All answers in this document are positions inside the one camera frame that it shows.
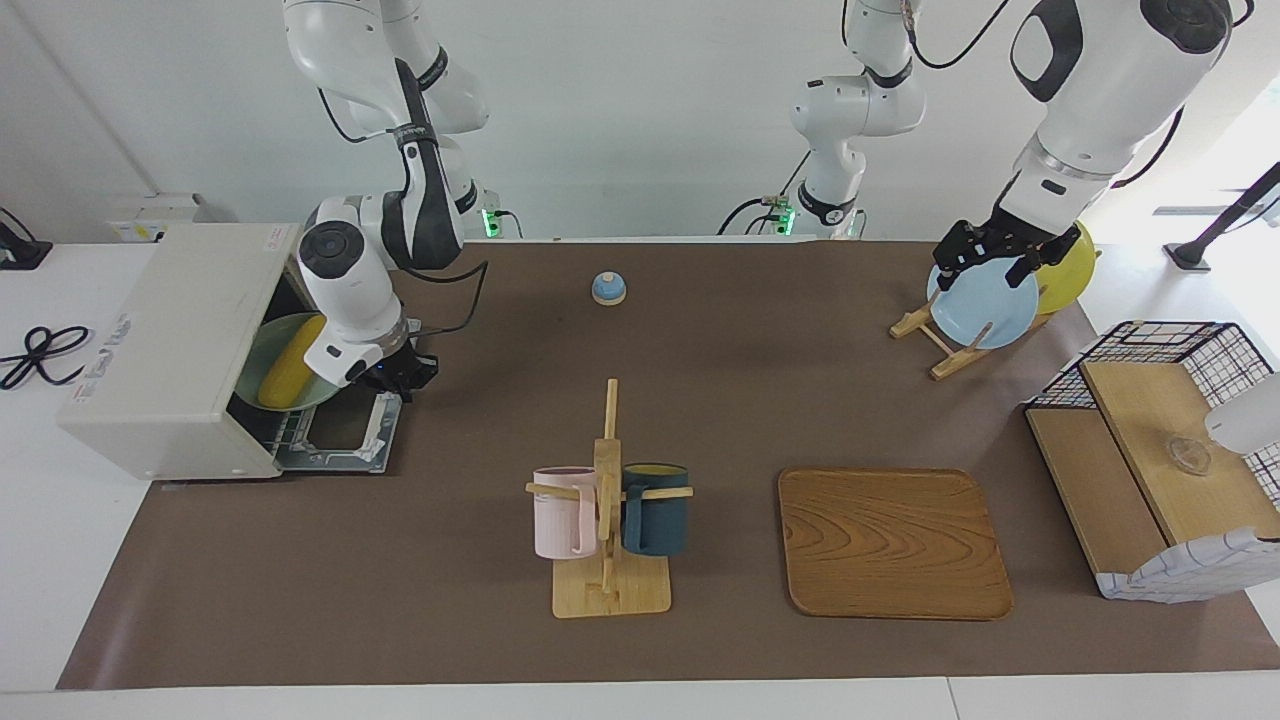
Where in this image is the toaster oven glass door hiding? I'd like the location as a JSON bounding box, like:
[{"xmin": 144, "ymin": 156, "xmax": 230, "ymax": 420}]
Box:
[{"xmin": 275, "ymin": 392, "xmax": 403, "ymax": 475}]

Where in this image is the yellow corn cob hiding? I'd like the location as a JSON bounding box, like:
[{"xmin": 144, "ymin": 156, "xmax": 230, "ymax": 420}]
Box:
[{"xmin": 258, "ymin": 314, "xmax": 329, "ymax": 409}]

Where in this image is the pale green plate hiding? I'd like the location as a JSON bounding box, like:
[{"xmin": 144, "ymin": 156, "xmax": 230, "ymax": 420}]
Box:
[{"xmin": 233, "ymin": 313, "xmax": 347, "ymax": 412}]

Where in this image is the beige toaster oven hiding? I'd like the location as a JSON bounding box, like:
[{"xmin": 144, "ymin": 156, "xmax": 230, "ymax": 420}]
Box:
[{"xmin": 57, "ymin": 222, "xmax": 403, "ymax": 481}]

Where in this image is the yellow plate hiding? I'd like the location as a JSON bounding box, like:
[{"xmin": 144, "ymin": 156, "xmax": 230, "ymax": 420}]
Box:
[{"xmin": 1030, "ymin": 220, "xmax": 1098, "ymax": 316}]

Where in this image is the light blue plate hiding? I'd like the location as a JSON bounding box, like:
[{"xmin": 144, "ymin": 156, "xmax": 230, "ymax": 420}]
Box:
[{"xmin": 926, "ymin": 245, "xmax": 1041, "ymax": 351}]

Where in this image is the wooden plate rack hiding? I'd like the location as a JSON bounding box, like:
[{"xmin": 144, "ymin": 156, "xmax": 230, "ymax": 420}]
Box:
[{"xmin": 890, "ymin": 250, "xmax": 1101, "ymax": 381}]

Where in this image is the pink mug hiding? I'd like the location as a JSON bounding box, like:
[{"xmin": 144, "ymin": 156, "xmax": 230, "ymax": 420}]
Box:
[{"xmin": 532, "ymin": 466, "xmax": 599, "ymax": 560}]

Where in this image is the brown table mat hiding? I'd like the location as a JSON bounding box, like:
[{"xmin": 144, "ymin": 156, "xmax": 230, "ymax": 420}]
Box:
[{"xmin": 55, "ymin": 240, "xmax": 1280, "ymax": 691}]

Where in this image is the small clear glass dish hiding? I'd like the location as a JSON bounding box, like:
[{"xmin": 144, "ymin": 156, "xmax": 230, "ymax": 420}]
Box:
[{"xmin": 1168, "ymin": 435, "xmax": 1213, "ymax": 476}]

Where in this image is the white rounded device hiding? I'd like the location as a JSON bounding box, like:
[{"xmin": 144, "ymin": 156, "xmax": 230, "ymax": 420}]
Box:
[{"xmin": 1204, "ymin": 372, "xmax": 1280, "ymax": 457}]

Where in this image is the dark blue mug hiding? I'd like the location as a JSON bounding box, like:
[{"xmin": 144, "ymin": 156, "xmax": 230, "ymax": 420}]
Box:
[{"xmin": 621, "ymin": 462, "xmax": 691, "ymax": 557}]

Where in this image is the wooden mug tree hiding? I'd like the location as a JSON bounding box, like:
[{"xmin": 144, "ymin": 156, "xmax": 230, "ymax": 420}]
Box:
[{"xmin": 525, "ymin": 378, "xmax": 695, "ymax": 619}]

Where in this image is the wooden serving tray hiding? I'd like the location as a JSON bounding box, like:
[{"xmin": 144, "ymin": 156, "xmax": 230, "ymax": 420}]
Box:
[{"xmin": 778, "ymin": 467, "xmax": 1014, "ymax": 622}]

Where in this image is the white checkered cloth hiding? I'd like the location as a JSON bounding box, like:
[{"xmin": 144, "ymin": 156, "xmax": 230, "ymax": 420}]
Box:
[{"xmin": 1095, "ymin": 527, "xmax": 1280, "ymax": 604}]

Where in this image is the black desk clamp base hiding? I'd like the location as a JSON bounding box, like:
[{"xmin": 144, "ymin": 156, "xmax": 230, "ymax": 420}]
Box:
[{"xmin": 0, "ymin": 207, "xmax": 53, "ymax": 271}]

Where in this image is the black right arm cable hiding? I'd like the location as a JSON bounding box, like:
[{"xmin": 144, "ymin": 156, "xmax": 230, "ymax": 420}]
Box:
[{"xmin": 398, "ymin": 258, "xmax": 491, "ymax": 338}]

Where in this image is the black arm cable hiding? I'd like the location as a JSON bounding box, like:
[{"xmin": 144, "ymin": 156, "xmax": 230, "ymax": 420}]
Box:
[
  {"xmin": 398, "ymin": 258, "xmax": 491, "ymax": 338},
  {"xmin": 903, "ymin": 0, "xmax": 1033, "ymax": 73}
]

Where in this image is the metal oven wire rack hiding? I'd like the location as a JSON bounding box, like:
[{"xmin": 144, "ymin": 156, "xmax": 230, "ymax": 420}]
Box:
[{"xmin": 238, "ymin": 403, "xmax": 323, "ymax": 463}]

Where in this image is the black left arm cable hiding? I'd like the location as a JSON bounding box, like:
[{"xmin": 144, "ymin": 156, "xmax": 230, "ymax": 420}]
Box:
[{"xmin": 903, "ymin": 0, "xmax": 1033, "ymax": 73}]

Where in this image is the wooden shelf with wire basket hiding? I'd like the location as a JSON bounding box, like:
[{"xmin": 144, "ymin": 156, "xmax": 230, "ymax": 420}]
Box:
[{"xmin": 1024, "ymin": 320, "xmax": 1280, "ymax": 603}]

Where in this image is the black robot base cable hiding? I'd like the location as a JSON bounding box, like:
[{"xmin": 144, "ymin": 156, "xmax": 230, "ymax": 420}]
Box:
[{"xmin": 718, "ymin": 150, "xmax": 813, "ymax": 237}]

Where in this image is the white wall socket box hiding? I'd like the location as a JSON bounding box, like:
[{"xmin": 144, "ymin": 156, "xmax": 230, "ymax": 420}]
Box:
[{"xmin": 108, "ymin": 193, "xmax": 216, "ymax": 244}]

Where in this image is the coiled black cable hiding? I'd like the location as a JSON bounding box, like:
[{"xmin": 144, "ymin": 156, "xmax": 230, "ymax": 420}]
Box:
[{"xmin": 0, "ymin": 325, "xmax": 91, "ymax": 391}]

